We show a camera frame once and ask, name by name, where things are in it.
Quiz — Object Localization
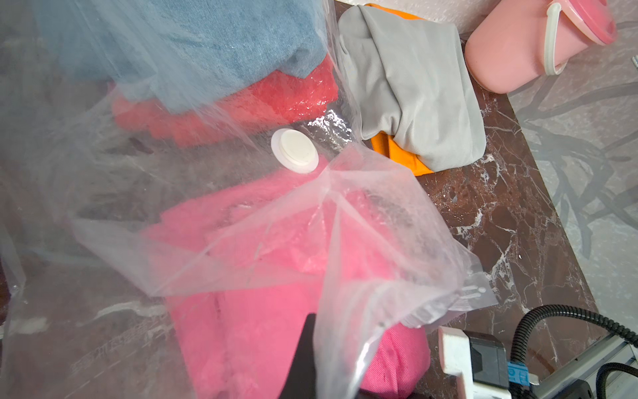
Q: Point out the orange trousers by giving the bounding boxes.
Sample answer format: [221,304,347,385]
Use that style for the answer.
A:
[367,3,434,177]

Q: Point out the grey white garment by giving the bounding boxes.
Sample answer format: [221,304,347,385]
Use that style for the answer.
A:
[337,6,486,172]

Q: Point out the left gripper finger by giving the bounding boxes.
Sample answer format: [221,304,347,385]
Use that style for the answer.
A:
[278,314,317,399]

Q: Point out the blue towel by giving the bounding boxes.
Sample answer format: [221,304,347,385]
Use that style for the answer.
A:
[32,1,327,113]

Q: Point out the clear plastic vacuum bag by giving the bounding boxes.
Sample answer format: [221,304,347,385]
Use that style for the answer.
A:
[1,1,496,398]

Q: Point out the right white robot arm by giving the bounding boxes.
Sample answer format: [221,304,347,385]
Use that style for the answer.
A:
[509,304,637,398]

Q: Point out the pink garment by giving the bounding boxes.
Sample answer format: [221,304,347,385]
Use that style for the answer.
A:
[143,157,430,398]

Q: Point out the red garment in bag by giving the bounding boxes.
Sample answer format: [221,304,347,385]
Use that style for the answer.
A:
[111,57,338,148]

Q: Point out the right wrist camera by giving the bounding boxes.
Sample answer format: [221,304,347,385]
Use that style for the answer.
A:
[438,327,530,399]

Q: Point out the white vacuum bag valve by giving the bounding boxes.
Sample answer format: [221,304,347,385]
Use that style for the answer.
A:
[271,128,319,174]

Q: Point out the pink lidded bucket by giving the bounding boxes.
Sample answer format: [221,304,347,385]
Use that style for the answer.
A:
[465,0,618,94]

